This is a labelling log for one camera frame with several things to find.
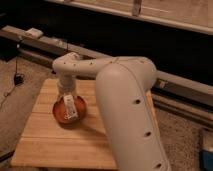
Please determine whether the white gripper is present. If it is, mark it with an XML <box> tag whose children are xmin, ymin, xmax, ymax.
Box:
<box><xmin>57</xmin><ymin>77</ymin><xmax>77</xmax><ymax>97</ymax></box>

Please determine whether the white plastic bottle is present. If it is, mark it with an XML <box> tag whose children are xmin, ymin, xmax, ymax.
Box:
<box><xmin>63</xmin><ymin>94</ymin><xmax>78</xmax><ymax>120</ymax></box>

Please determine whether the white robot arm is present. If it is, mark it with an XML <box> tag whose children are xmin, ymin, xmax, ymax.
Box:
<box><xmin>52</xmin><ymin>52</ymin><xmax>172</xmax><ymax>171</ymax></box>

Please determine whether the orange ceramic bowl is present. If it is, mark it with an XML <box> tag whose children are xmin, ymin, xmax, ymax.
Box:
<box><xmin>52</xmin><ymin>95</ymin><xmax>87</xmax><ymax>125</ymax></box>

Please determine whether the small white block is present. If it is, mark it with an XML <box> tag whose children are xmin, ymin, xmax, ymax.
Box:
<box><xmin>25</xmin><ymin>28</ymin><xmax>43</xmax><ymax>38</ymax></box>

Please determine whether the wooden board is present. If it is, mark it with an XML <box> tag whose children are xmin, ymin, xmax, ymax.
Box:
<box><xmin>10</xmin><ymin>78</ymin><xmax>159</xmax><ymax>171</ymax></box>

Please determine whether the blue box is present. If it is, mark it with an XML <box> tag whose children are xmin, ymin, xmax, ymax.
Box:
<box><xmin>199</xmin><ymin>129</ymin><xmax>213</xmax><ymax>171</ymax></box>

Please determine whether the black cable with plug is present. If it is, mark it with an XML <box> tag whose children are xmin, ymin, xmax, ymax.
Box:
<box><xmin>2</xmin><ymin>37</ymin><xmax>25</xmax><ymax>98</ymax></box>

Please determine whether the wooden beam rail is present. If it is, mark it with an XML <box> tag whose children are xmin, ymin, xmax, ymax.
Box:
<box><xmin>0</xmin><ymin>26</ymin><xmax>213</xmax><ymax>127</ymax></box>

